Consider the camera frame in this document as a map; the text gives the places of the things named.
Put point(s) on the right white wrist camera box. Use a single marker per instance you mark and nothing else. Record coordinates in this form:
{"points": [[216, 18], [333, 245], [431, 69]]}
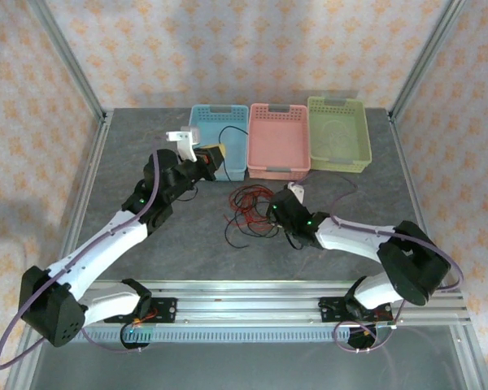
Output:
{"points": [[297, 194]]}

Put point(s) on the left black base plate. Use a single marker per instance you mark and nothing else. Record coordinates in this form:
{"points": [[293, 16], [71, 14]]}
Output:
{"points": [[166, 310]]}

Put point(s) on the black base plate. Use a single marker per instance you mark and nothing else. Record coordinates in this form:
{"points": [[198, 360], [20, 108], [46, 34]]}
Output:
{"points": [[166, 310], [329, 310]]}

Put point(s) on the aluminium table side rail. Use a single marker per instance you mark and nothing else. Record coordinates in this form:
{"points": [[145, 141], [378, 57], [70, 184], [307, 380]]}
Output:
{"points": [[87, 180], [402, 154]]}

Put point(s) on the aluminium mounting rail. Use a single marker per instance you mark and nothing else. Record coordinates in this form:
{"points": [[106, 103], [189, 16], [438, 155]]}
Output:
{"points": [[248, 308]]}

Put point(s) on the grey lower metal panel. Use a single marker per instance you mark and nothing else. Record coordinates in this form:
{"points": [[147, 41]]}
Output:
{"points": [[244, 365]]}

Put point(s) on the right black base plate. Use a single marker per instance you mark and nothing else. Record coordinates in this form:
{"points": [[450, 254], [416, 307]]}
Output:
{"points": [[329, 310]]}

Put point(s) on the pink plastic basket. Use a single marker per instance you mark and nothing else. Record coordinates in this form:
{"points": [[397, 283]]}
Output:
{"points": [[278, 142]]}

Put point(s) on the green plastic basket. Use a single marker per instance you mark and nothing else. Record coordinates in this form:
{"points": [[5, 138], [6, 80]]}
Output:
{"points": [[337, 162]]}

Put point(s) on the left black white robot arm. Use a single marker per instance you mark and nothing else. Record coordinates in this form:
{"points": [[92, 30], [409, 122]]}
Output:
{"points": [[105, 243]]}

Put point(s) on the aluminium frame post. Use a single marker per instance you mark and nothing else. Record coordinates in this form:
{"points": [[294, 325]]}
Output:
{"points": [[427, 57], [68, 57]]}

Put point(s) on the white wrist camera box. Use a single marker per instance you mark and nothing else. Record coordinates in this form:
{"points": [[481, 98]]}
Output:
{"points": [[297, 194], [187, 146]]}

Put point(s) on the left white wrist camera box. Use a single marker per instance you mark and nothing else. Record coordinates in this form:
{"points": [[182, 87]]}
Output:
{"points": [[187, 146]]}

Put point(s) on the blue plastic basket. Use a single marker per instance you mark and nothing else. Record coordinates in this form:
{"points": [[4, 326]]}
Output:
{"points": [[205, 122]]}

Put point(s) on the small circuit board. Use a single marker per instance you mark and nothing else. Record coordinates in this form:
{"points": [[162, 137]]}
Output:
{"points": [[140, 334], [386, 325]]}

